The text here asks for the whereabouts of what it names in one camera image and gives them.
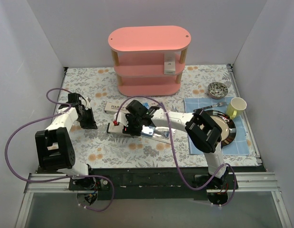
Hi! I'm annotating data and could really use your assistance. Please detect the Gillette razor blister pack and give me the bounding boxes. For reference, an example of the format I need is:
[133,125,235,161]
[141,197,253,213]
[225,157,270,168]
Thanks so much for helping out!
[142,103,149,109]
[141,126,171,144]

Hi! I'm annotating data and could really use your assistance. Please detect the slim white H razor box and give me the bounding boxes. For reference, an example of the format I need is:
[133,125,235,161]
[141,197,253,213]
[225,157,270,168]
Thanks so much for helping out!
[107,123,124,134]

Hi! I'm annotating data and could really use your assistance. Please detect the white Harry's razor box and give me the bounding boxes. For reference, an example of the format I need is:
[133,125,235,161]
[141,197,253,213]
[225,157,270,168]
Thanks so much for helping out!
[104,102,128,114]

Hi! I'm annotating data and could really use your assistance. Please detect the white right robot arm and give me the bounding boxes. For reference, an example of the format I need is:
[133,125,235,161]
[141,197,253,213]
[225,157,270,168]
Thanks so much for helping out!
[122,100,229,190]

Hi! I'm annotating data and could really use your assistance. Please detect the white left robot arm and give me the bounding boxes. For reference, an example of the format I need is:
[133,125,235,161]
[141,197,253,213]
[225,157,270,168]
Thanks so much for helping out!
[35,93,98,190]

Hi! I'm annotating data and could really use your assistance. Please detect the pink three-tier wooden shelf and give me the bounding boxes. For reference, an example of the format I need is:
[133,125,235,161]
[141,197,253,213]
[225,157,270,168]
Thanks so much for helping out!
[108,26,191,96]

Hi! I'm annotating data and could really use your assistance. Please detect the floral patterned tablecloth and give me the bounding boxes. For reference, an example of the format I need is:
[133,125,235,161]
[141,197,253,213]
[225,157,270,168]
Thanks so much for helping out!
[41,64,259,169]

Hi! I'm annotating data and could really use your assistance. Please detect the floral patterned ceramic bowl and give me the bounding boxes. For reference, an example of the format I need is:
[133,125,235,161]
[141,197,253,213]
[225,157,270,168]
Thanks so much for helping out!
[207,82,228,100]

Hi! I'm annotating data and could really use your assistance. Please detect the dark rimmed cream plate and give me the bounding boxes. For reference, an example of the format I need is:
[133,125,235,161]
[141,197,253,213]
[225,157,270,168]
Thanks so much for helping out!
[206,110,237,147]

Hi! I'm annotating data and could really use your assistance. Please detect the yellow ceramic mug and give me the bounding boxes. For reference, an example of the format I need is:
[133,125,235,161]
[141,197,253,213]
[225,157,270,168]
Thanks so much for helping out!
[226,97,247,119]

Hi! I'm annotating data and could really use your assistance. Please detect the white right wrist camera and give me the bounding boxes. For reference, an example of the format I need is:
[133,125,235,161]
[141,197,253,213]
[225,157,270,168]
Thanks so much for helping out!
[113,112,128,126]

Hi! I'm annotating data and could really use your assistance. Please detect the metal fork dark handle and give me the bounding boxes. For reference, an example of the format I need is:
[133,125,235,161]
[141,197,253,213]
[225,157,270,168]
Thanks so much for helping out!
[193,102,227,112]

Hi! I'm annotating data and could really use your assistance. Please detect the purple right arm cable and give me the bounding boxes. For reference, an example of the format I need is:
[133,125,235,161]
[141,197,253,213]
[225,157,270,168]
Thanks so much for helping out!
[113,96,237,206]

